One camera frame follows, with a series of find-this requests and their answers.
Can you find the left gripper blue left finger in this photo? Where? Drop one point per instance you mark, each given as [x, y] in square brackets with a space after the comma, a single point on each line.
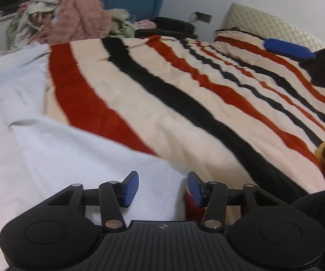
[113, 196]

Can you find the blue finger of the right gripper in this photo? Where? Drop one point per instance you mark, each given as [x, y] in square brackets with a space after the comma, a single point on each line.
[289, 50]

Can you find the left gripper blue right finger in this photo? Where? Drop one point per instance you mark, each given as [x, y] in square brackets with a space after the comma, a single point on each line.
[212, 196]

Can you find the white t-shirt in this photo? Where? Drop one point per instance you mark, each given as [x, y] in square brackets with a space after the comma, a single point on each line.
[40, 156]

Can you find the pile of clothes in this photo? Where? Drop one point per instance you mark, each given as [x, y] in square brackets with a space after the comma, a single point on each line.
[59, 21]

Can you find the cream quilted headboard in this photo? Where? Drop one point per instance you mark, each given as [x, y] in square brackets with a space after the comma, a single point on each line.
[269, 26]

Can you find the striped fleece blanket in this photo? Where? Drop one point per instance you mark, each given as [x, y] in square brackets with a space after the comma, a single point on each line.
[229, 110]

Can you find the black armchair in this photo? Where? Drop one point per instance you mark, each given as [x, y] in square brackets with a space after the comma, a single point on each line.
[169, 27]

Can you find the wall power socket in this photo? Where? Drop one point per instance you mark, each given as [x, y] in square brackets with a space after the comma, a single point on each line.
[203, 17]

